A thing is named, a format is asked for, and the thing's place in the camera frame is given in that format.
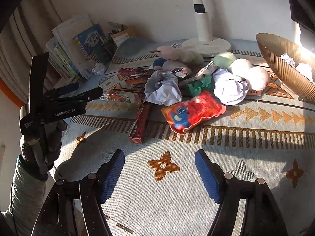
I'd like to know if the small paper ball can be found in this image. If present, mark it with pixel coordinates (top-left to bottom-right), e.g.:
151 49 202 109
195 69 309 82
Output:
92 63 107 76

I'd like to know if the dark red long box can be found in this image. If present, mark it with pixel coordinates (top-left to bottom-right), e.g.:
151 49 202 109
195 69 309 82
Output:
129 102 151 144

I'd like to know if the red furry plush pouch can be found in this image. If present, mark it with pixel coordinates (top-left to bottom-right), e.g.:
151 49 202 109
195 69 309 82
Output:
161 91 226 135

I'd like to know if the white paper ball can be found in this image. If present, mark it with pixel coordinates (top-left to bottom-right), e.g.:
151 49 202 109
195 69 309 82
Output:
144 70 182 107

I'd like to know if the blue white cat plush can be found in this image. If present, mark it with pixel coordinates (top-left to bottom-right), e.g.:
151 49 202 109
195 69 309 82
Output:
153 58 192 73

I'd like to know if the large paper ball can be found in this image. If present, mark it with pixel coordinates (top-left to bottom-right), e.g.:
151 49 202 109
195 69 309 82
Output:
212 68 250 105

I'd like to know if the pink dango skewer plush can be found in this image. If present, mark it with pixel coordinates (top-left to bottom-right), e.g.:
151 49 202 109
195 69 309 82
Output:
150 46 204 65

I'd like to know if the green translucent plastic toy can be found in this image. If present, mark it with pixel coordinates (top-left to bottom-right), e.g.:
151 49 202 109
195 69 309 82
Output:
187 75 214 97

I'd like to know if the paper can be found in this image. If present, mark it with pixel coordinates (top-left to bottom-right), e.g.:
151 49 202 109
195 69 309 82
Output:
171 43 182 49

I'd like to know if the silver foil snack wrapper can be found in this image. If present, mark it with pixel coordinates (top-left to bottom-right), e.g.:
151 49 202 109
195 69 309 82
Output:
195 61 218 79

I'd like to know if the green white pink dango plush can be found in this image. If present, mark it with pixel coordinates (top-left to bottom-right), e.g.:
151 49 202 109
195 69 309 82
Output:
212 52 270 91

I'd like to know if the orange printed long box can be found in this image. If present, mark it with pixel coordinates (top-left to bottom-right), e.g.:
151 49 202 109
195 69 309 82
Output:
100 87 145 104

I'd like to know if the grey sleeved left forearm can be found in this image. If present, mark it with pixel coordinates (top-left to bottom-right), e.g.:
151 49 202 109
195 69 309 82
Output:
1 155 48 235

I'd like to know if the dark gloved left hand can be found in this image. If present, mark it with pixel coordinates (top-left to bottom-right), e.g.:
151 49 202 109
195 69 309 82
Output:
19 120 67 181

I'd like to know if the row of upright books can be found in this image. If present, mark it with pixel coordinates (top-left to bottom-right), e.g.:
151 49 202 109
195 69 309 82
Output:
52 14 113 79

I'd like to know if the beige calligraphy pen cup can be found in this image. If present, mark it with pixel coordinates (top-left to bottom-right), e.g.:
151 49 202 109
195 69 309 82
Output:
109 23 137 47

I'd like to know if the patterned woven table mat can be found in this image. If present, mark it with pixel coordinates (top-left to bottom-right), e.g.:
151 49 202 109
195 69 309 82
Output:
52 38 315 236

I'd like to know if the white desk lamp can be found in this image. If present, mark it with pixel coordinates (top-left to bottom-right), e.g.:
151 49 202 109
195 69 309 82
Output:
182 0 231 58

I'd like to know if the brown ribbed wicker bowl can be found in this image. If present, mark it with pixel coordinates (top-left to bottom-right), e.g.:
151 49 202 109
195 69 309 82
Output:
256 33 315 104

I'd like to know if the black wall monitor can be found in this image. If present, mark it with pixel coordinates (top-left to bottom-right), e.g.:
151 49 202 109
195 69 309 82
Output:
289 0 315 34

